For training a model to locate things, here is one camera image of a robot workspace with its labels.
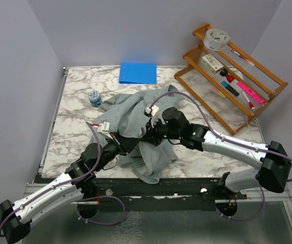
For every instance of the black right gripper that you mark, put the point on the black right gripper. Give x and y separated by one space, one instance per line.
150 135

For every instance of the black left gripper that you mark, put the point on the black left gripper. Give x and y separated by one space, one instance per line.
124 145

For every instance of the grey zip-up jacket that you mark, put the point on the grey zip-up jacket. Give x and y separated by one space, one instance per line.
125 112

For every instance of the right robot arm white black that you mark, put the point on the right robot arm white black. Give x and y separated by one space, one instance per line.
269 167

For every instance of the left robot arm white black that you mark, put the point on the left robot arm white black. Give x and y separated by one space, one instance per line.
76 183

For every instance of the mint green eraser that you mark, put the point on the mint green eraser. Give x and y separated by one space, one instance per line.
197 102

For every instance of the blue patterned round container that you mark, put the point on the blue patterned round container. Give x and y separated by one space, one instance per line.
95 98

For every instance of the blue paper sheet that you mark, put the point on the blue paper sheet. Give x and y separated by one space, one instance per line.
136 73

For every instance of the yellow highlighter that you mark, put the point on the yellow highlighter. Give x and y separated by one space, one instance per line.
221 94

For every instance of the blue black highlighter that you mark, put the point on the blue black highlighter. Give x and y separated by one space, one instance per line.
230 88

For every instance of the white green small box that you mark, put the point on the white green small box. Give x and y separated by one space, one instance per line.
212 63

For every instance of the wooden two-tier rack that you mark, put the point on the wooden two-tier rack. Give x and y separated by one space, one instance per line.
231 85

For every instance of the red white marker pen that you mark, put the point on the red white marker pen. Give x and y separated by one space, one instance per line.
248 101

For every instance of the pink highlighter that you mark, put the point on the pink highlighter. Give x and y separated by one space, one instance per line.
251 93

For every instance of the clear tape roll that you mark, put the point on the clear tape roll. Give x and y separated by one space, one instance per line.
216 39

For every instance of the red pen on top shelf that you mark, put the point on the red pen on top shelf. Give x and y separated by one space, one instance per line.
242 57

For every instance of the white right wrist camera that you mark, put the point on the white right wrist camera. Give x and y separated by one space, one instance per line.
153 113

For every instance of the aluminium frame rail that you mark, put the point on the aluminium frame rail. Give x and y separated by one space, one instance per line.
263 217

